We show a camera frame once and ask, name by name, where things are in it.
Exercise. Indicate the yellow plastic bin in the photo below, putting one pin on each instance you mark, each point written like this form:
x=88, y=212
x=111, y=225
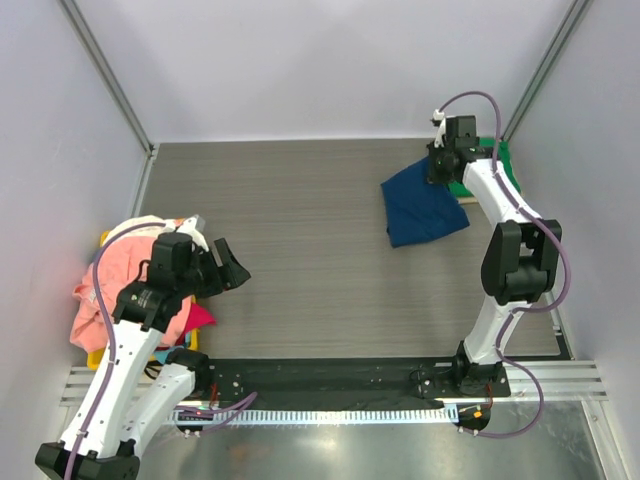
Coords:
x=159, y=354

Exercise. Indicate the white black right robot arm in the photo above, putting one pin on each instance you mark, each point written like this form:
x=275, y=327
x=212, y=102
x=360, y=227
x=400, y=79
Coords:
x=519, y=265

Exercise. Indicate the right aluminium frame post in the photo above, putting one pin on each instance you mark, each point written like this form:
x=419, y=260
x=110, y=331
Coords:
x=560, y=40

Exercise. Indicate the aluminium frame post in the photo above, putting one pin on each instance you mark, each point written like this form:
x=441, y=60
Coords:
x=96, y=55
x=560, y=40

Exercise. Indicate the aluminium extrusion rail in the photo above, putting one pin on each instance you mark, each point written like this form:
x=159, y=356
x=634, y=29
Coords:
x=561, y=380

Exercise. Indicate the pink t-shirt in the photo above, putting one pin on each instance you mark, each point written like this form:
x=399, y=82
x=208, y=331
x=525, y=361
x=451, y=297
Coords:
x=118, y=267

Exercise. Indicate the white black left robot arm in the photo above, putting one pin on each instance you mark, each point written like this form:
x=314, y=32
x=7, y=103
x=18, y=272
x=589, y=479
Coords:
x=112, y=428

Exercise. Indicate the cream white t-shirt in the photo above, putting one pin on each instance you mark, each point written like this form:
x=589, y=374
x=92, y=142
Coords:
x=139, y=232

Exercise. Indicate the magenta t-shirt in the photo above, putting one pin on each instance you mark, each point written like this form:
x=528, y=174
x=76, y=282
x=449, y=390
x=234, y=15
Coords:
x=190, y=319

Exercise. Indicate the folded green t-shirt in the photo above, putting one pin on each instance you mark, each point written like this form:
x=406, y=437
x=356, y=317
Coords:
x=503, y=155

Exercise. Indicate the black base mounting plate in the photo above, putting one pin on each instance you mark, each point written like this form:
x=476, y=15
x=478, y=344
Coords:
x=347, y=384

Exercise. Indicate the folded beige t-shirt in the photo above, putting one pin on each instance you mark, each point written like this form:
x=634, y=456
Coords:
x=470, y=200

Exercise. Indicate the left aluminium frame post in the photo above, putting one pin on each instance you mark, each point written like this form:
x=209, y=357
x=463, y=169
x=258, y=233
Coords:
x=96, y=55

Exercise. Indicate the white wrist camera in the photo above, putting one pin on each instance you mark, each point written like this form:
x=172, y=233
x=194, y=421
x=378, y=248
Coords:
x=192, y=226
x=439, y=120

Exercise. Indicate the white slotted cable duct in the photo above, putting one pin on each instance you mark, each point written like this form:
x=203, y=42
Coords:
x=447, y=414

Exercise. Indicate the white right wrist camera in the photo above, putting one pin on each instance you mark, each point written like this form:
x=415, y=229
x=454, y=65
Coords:
x=439, y=120

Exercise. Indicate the blue Mickey print t-shirt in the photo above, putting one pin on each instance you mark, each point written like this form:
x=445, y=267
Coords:
x=419, y=212

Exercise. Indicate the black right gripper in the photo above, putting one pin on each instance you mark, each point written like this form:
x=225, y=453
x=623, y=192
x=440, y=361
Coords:
x=433, y=176

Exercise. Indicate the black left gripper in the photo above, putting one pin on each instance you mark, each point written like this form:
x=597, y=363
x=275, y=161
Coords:
x=233, y=274

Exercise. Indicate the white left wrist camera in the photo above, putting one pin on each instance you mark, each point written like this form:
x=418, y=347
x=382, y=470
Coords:
x=192, y=226

